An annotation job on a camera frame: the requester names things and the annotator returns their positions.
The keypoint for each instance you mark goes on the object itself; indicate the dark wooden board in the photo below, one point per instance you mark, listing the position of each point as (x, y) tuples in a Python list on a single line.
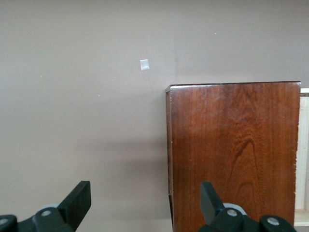
[(231, 149)]

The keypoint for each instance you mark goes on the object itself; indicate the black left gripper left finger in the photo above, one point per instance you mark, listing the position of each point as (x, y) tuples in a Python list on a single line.
[(73, 206)]

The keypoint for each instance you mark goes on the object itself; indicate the small clear tape piece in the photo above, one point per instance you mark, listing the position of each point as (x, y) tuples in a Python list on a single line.
[(144, 64)]

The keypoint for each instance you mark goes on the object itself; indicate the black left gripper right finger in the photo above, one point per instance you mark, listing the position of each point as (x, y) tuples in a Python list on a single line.
[(211, 205)]

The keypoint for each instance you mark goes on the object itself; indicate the brown table cover sheet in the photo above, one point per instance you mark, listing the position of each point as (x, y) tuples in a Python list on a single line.
[(72, 96)]

